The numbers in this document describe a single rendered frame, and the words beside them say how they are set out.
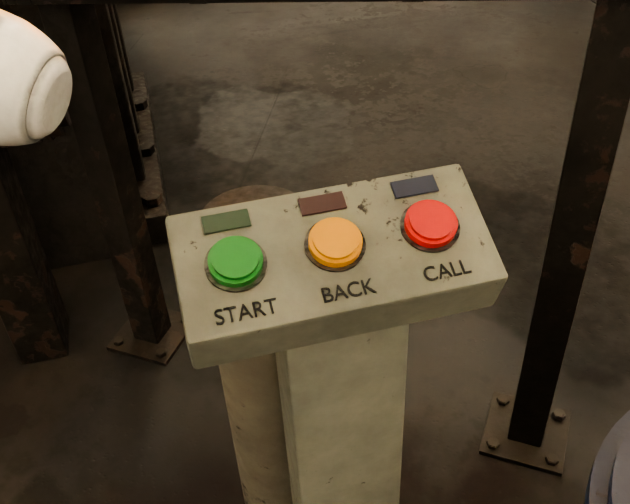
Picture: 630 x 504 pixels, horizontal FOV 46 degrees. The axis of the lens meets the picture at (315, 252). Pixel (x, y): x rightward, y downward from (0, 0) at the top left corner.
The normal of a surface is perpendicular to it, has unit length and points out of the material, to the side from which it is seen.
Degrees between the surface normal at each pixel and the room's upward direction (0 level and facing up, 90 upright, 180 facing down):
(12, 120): 99
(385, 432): 90
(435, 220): 20
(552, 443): 0
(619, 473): 0
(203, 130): 0
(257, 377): 90
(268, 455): 90
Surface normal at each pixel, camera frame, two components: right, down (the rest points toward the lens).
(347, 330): 0.25, 0.84
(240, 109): -0.04, -0.76
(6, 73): 0.45, 0.06
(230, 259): 0.04, -0.51
